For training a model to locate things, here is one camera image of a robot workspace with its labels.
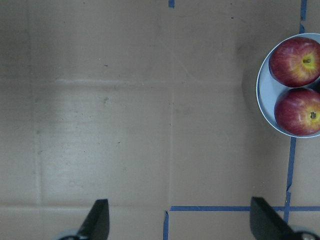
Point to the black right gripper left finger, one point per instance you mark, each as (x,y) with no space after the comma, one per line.
(96,225)

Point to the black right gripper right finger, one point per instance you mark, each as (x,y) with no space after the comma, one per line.
(266,224)

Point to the red yellow apple on plate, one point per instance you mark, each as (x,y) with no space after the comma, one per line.
(297,111)

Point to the light blue plate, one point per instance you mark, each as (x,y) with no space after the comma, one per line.
(267,92)

